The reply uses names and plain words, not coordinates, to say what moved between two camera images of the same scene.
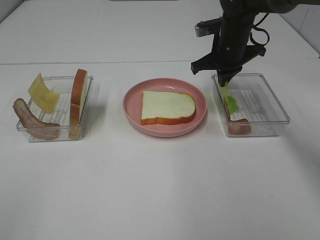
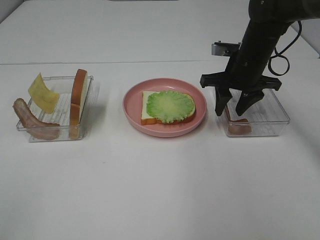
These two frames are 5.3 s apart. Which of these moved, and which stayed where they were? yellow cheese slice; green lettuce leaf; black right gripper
Moved: green lettuce leaf; black right gripper
Stayed: yellow cheese slice
